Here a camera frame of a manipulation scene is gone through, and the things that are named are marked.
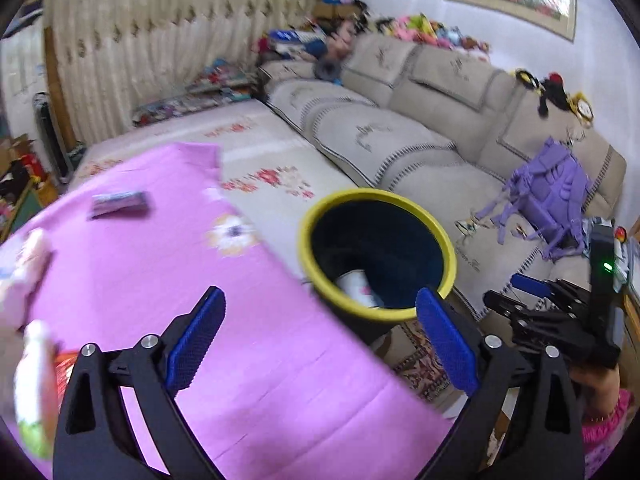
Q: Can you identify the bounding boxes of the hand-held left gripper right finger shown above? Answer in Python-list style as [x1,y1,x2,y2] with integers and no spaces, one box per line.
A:
[415,287,586,480]

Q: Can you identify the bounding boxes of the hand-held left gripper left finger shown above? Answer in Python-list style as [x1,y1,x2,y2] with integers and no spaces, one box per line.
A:
[52,286,236,480]

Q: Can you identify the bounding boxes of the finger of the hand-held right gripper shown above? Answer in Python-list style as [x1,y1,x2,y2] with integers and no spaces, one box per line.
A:
[510,274,593,311]
[482,291,596,361]

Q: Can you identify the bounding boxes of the black bin with yellow rim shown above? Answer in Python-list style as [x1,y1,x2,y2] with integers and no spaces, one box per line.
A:
[298,188,458,346]

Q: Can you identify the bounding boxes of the white cup with green inside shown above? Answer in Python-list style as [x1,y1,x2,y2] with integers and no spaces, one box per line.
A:
[14,320,62,461]

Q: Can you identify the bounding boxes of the person's right hand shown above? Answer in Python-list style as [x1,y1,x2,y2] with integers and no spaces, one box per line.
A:
[570,362,621,420]

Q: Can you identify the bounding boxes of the patterned rug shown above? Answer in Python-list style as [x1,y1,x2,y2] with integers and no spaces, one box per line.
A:
[385,320,466,402]

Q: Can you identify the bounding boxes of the pink floral blanket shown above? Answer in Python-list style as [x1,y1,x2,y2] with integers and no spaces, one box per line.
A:
[0,142,456,480]

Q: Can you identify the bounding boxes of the purple backpack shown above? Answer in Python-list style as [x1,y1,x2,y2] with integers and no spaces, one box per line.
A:
[475,137,593,261]

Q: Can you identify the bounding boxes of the white wrapper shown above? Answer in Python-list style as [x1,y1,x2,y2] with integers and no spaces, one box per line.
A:
[334,269,386,308]

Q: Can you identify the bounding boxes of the person's pink clothing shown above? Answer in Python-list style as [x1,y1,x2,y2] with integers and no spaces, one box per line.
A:
[581,392,637,478]

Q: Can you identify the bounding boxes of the red packet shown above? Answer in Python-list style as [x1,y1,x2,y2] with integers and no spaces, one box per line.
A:
[54,352,79,403]

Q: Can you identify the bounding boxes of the purple snack wrapper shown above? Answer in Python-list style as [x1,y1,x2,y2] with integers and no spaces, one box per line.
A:
[87,190,151,221]

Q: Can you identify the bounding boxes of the yellow round plush toy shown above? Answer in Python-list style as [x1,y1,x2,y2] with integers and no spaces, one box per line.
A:
[570,91,596,123]

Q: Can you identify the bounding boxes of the beige sofa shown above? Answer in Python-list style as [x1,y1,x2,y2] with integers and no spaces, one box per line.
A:
[257,32,628,321]

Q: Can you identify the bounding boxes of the black and red plush toy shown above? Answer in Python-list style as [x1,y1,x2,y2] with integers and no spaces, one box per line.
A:
[537,74,572,118]

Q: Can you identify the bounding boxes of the black and yellow plush toy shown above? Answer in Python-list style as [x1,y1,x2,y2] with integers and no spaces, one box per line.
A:
[510,67,543,92]

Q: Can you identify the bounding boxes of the cream floral mat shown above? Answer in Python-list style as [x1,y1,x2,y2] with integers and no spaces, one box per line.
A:
[67,100,361,281]

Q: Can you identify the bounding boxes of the row of colourful boxes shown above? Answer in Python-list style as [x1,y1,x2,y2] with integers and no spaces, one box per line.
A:
[132,60,261,128]

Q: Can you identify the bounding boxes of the tower fan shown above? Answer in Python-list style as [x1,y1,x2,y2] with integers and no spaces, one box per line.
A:
[32,92,76,186]

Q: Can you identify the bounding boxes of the open cardboard boxes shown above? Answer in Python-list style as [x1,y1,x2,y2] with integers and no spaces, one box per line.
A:
[0,134,37,178]

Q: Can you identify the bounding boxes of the pile of plush toys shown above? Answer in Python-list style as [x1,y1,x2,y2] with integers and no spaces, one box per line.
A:
[375,12,491,53]

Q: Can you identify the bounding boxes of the beige patterned curtain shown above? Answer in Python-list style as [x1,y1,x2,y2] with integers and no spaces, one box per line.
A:
[42,0,321,143]

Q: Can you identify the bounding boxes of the dark-haired doll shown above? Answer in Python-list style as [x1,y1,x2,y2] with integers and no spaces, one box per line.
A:
[327,19,362,61]

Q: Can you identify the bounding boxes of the blue and white packs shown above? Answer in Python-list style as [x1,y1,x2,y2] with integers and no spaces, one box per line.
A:
[255,25,328,61]

